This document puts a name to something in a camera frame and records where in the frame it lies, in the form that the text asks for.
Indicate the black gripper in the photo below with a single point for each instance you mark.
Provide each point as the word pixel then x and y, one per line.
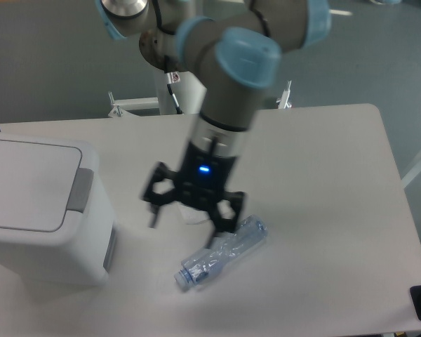
pixel 200 184

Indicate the white trash can lid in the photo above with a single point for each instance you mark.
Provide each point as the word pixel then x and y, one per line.
pixel 42 179

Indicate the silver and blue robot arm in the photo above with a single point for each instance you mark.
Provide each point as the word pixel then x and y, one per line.
pixel 236 60

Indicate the white trash can body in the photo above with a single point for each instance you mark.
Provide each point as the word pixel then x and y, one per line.
pixel 80 252

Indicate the crumpled white tissue paper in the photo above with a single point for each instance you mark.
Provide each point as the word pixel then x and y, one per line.
pixel 192 216

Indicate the crushed clear plastic bottle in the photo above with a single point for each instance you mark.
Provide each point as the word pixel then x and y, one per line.
pixel 207 263

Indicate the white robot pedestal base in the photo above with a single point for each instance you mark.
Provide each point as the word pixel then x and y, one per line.
pixel 177 90

